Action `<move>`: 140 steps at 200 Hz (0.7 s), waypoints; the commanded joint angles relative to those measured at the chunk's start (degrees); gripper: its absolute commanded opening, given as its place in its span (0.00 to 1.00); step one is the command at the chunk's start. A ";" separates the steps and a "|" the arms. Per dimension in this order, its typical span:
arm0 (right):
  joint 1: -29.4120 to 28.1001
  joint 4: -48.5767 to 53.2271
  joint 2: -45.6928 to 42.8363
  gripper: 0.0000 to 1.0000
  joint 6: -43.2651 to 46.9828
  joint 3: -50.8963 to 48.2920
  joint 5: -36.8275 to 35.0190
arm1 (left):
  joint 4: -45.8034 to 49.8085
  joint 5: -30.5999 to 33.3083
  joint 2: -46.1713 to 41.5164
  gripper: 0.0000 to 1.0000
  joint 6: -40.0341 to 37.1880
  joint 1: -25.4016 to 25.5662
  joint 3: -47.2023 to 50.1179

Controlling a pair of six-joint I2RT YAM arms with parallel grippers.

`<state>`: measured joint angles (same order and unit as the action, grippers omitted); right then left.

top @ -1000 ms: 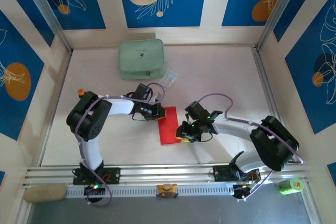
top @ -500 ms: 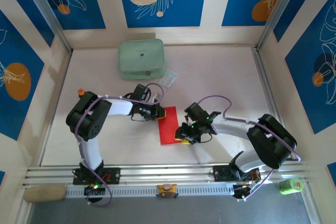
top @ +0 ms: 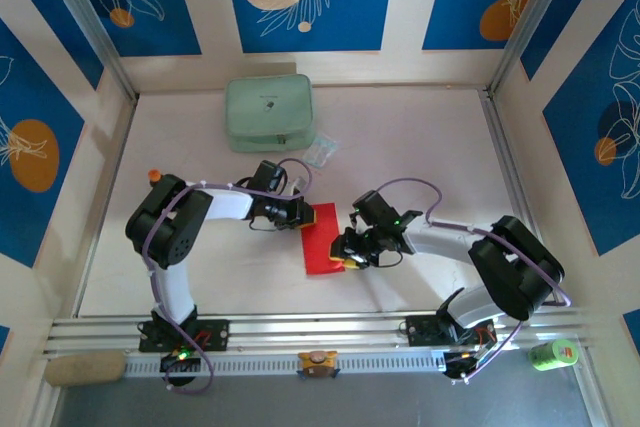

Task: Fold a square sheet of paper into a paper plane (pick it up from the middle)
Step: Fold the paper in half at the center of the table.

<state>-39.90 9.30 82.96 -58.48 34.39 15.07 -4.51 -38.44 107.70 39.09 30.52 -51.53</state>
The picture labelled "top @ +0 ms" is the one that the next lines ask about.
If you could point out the red paper sheet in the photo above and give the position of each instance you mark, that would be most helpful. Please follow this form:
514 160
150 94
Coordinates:
320 247

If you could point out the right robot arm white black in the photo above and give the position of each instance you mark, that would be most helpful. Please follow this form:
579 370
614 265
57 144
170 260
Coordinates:
440 242

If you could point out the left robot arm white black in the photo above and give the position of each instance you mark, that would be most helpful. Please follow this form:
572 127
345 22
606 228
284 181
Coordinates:
230 204

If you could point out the small clear plastic packet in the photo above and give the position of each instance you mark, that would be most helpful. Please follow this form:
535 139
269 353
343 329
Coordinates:
321 151

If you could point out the mint green zip pouch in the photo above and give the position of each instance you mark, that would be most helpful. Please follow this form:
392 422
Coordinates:
270 112

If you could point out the orange yellow button device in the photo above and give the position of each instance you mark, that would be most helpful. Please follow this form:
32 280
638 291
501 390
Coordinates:
318 362

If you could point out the small brown bottle orange cap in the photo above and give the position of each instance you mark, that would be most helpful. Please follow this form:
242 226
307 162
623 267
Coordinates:
155 176

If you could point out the green cup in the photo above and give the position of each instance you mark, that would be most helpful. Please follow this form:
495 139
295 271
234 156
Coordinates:
552 355

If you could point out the beige foam roll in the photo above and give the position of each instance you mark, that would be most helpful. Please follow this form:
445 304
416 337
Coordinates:
85 369

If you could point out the aluminium mounting rail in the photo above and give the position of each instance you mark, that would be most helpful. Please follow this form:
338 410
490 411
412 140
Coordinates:
300 329

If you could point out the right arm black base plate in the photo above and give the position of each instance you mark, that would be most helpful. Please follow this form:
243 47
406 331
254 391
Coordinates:
420 332

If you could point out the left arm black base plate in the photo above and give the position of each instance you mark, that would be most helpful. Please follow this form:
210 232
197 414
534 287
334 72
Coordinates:
215 334

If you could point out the aluminium side rail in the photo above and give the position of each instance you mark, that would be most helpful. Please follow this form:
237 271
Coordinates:
496 122

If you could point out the aluminium corner post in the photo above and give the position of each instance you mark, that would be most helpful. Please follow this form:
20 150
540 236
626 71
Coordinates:
532 22
89 22

